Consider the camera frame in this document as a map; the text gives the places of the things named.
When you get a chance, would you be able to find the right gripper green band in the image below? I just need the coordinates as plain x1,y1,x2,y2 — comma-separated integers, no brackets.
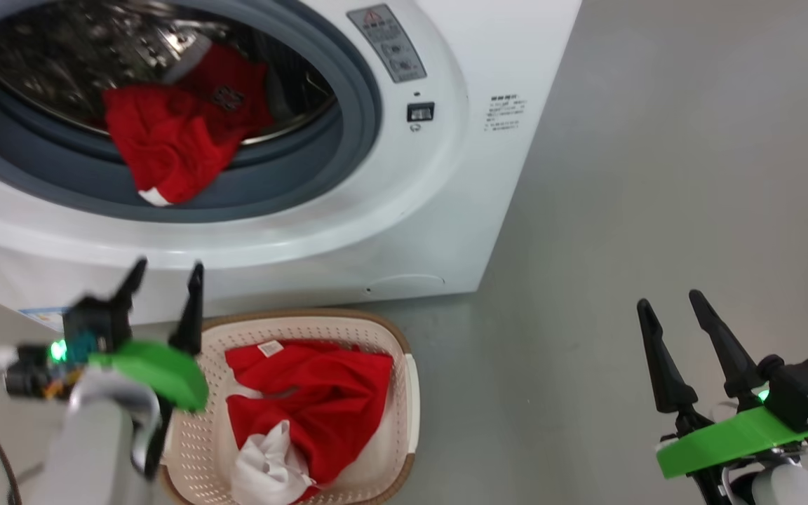
637,289,808,480

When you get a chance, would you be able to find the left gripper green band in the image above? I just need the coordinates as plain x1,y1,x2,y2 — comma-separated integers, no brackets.
88,257,210,412

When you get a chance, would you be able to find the red Bulls print jersey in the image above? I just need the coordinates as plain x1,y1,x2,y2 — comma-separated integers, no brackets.
101,43,273,208

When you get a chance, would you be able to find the red white garment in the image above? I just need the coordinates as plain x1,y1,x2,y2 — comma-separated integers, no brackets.
225,339,394,505

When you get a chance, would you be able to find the grey rubber door gasket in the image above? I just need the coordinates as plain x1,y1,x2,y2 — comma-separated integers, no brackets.
0,0,382,224

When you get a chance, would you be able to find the cream perforated laundry basket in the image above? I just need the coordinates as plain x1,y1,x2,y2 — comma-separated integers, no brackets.
159,309,420,505

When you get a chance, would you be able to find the white front-load washing machine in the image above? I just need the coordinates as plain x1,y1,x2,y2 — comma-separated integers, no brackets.
0,0,582,330

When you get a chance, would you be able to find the blue energy label sticker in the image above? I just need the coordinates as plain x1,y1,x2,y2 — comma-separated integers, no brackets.
18,307,72,330

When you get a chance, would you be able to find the stainless steel drum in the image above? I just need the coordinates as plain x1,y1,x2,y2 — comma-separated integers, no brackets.
0,0,338,147

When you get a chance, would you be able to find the grey warning label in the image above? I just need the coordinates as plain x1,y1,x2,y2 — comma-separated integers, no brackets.
346,4,427,83

